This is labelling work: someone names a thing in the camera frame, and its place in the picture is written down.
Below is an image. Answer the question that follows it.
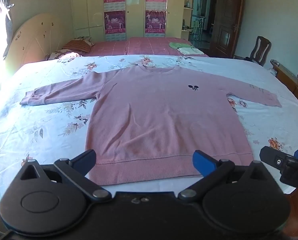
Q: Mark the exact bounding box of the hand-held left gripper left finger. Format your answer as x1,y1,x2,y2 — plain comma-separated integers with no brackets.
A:
19,149,112,203

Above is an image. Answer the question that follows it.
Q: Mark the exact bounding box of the floral white bed sheet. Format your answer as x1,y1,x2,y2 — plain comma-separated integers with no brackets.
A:
0,54,298,205

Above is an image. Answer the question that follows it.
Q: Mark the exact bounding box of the metal stair railing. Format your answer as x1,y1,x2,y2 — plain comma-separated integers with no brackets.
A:
191,15,207,42

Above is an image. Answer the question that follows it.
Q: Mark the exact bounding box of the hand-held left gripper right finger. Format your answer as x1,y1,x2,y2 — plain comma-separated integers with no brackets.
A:
178,150,272,203

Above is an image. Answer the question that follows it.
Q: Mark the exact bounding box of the dark wooden chair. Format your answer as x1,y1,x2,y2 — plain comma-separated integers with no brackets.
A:
245,36,272,67

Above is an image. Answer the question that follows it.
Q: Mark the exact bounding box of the white folded cloth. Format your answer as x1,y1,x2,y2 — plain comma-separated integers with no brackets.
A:
179,47,204,55

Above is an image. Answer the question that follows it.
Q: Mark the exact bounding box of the pink checked bed sheet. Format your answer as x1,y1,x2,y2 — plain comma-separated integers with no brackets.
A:
81,37,209,57

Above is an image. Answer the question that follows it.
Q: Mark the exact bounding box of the green folded cloth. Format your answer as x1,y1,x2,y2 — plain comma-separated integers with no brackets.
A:
169,42,193,49

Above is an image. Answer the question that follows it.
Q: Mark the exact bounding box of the brown wooden door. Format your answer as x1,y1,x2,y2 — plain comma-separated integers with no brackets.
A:
210,0,245,58

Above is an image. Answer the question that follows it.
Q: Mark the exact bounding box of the cream wardrobe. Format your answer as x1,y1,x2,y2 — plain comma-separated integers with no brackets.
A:
70,0,197,42

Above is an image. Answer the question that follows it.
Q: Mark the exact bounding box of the wooden bed footboard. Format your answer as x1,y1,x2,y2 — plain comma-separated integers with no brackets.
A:
270,59,298,103

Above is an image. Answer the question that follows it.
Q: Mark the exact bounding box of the floral patterned pillow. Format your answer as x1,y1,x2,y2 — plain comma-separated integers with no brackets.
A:
45,50,82,61

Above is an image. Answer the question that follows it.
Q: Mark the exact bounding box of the orange striped pillow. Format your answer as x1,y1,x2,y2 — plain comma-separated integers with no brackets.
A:
62,36,96,53

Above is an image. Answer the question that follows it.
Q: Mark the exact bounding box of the pink sweater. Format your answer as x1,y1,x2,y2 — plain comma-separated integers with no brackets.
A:
20,66,282,186

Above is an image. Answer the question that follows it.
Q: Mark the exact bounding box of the cream round headboard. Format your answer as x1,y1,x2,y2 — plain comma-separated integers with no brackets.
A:
5,13,71,65

